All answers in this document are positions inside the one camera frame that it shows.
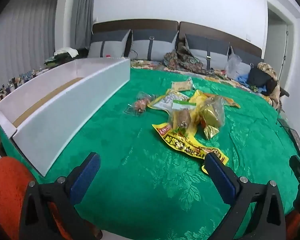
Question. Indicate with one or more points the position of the beige patterned cloth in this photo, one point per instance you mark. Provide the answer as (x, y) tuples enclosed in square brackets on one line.
[(267, 68)]

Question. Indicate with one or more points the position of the clear bag of brown snack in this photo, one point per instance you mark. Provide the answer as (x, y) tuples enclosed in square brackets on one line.
[(182, 120)]

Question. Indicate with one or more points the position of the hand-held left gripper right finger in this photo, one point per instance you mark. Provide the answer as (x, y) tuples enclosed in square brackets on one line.
[(220, 177)]

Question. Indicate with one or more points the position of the green patterned blanket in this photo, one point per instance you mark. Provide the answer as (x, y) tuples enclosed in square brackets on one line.
[(140, 180)]

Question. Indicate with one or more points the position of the grey curtain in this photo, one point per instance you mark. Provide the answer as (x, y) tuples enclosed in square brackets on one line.
[(82, 17)]

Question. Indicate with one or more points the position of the blue cloth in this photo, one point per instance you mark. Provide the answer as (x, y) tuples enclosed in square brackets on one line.
[(242, 78)]

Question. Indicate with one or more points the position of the small green packet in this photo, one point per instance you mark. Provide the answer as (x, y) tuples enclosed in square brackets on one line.
[(254, 88)]

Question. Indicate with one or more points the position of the small yellow snack packet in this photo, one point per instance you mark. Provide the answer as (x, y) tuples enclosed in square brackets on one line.
[(198, 98)]

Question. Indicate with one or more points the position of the clear packet of red snack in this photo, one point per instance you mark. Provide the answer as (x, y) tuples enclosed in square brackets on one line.
[(141, 103)]

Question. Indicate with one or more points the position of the orange sausage clear packet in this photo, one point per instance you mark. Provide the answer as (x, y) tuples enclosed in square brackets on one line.
[(231, 102)]

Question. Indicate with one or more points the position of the white and green cloth pile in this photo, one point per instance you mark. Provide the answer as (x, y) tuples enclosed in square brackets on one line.
[(65, 52)]

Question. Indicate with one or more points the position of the white wall socket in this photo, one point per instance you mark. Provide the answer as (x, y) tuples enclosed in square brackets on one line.
[(248, 38)]

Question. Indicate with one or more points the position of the clear plastic bag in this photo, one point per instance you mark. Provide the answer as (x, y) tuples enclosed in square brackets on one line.
[(232, 65)]

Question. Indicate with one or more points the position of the dark floral patterned cloth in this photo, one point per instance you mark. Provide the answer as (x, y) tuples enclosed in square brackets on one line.
[(182, 60)]

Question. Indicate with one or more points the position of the row of small bottles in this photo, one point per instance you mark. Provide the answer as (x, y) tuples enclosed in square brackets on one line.
[(12, 82)]

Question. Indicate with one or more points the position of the smartphone with lit screen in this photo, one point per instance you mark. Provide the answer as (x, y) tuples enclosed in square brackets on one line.
[(298, 142)]

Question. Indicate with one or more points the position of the large yellow snack packet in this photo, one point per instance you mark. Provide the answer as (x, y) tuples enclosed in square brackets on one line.
[(187, 143)]

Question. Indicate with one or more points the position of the gold and clear snack packet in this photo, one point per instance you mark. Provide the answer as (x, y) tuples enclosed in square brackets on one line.
[(211, 115)]

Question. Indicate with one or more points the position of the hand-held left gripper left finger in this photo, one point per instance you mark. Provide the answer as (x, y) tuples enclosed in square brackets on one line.
[(86, 172)]

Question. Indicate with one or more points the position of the white door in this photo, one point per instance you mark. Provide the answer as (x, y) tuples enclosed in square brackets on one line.
[(277, 42)]

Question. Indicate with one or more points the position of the white pleated curtain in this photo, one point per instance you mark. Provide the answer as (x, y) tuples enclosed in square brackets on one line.
[(22, 42)]

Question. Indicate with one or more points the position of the black bag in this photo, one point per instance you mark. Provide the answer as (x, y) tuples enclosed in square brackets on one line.
[(258, 77)]

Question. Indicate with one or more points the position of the beige snack bar packet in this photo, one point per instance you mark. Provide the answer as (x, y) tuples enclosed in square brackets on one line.
[(181, 85)]

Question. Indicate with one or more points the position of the brown headboard panel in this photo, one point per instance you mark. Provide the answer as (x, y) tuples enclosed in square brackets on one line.
[(135, 25), (215, 32)]

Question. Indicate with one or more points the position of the whitish snack packet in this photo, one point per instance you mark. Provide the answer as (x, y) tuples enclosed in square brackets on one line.
[(165, 98)]

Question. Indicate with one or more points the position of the grey two-tone pillow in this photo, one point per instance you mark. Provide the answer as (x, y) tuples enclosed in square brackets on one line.
[(243, 67), (107, 46), (212, 52), (150, 47)]

